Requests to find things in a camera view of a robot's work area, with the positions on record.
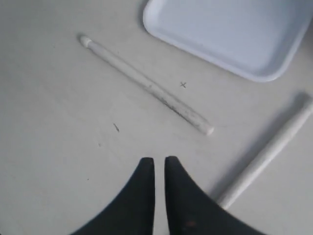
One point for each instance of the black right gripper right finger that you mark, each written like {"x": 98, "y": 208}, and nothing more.
{"x": 191, "y": 212}

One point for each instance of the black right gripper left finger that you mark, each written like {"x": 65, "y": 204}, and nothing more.
{"x": 132, "y": 211}

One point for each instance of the white drumstick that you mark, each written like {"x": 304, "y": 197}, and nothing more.
{"x": 279, "y": 140}
{"x": 151, "y": 87}

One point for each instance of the white plastic tray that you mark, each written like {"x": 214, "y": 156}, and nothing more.
{"x": 254, "y": 39}

